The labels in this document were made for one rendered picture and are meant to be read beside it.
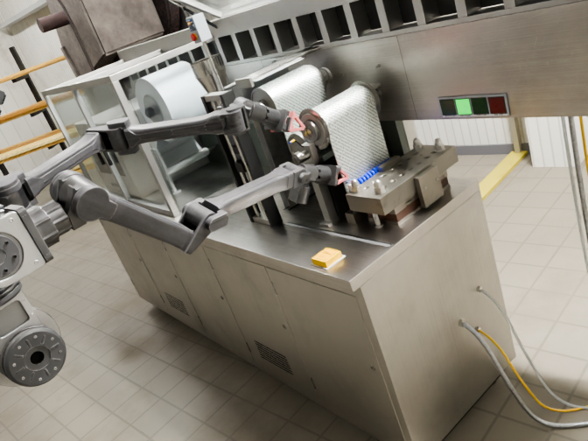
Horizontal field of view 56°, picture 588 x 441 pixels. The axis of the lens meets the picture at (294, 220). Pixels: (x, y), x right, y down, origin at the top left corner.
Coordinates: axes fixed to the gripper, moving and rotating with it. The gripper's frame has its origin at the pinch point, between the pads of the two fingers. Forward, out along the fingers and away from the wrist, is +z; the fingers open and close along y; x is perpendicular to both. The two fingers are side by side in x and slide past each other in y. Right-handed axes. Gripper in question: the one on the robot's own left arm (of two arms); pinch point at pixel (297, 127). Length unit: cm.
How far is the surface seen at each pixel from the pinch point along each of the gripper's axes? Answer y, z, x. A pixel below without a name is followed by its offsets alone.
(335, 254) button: 19.9, 10.8, -37.8
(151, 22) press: -355, 74, 123
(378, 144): 6.8, 31.9, 2.8
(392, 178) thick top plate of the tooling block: 19.9, 28.5, -9.2
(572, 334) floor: 39, 139, -51
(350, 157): 6.8, 20.0, -4.7
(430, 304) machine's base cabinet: 33, 46, -48
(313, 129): 3.4, 4.4, 0.7
